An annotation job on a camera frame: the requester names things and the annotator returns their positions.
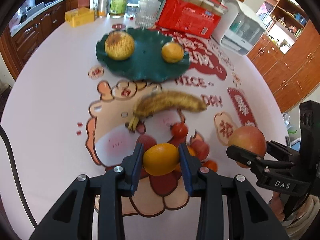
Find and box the cherry tomato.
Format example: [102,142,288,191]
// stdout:
[170,122,188,138]

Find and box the clear drinking glass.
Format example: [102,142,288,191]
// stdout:
[135,0,161,29]

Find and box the small glass jar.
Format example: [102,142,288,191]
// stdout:
[125,3,138,20]

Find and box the person's right hand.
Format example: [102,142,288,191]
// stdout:
[269,192,285,222]

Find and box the red paper cup package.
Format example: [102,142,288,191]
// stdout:
[157,0,228,38]

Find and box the speckled yellow pear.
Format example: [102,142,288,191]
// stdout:
[105,31,135,61]

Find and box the yellow orange on plate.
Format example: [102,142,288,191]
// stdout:
[161,42,184,63]

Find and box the wooden shelf unit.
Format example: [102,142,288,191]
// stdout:
[257,0,309,54]

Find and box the black cable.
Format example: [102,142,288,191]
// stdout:
[0,125,38,230]

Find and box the overripe brown banana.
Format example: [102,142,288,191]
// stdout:
[127,90,207,132]

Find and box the silver can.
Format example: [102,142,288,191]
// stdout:
[97,0,108,18]

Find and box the green label glass bottle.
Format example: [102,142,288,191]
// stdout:
[109,0,127,18]

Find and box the red apple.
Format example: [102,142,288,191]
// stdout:
[228,126,267,158]

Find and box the white countertop appliance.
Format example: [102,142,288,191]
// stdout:
[212,0,265,56]

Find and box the small orange mandarin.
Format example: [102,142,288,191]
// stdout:
[143,143,180,176]

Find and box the yellow box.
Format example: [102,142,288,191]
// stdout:
[65,7,95,28]

